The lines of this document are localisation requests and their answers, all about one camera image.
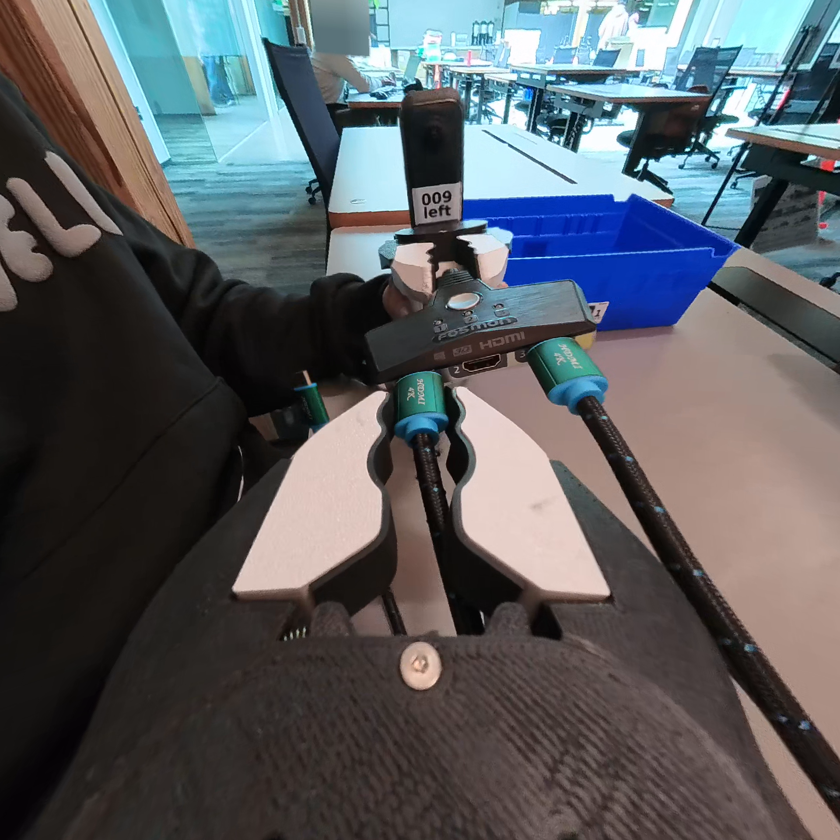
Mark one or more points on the black hdmi switch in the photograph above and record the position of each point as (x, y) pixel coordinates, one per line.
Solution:
(420, 341)

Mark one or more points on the blue storage bin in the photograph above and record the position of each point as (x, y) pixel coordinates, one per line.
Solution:
(623, 282)

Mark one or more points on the wooden door frame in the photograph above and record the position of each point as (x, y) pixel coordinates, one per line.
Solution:
(98, 118)

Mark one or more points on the person's left forearm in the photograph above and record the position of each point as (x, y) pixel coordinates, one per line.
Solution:
(275, 328)

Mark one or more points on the wooden table black legs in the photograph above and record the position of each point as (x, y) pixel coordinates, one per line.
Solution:
(623, 93)
(787, 138)
(374, 100)

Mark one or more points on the person's left hand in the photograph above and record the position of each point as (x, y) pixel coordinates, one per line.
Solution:
(394, 302)

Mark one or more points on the person's torso black hoodie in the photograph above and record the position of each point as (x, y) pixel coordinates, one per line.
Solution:
(98, 426)

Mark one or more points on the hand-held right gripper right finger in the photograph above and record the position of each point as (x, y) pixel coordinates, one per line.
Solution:
(525, 518)

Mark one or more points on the cardboard box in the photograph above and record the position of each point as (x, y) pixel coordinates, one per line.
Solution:
(787, 210)

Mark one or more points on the black office chair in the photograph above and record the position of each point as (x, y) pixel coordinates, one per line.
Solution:
(705, 72)
(302, 105)

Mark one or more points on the grey desk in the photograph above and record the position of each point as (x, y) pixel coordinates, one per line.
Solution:
(656, 426)

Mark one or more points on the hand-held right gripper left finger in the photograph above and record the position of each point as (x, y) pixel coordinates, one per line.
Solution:
(315, 512)

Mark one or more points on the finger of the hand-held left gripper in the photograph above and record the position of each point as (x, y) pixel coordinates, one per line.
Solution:
(492, 259)
(412, 270)

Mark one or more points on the white desk orange edge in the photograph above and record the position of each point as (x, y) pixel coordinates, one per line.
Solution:
(374, 170)

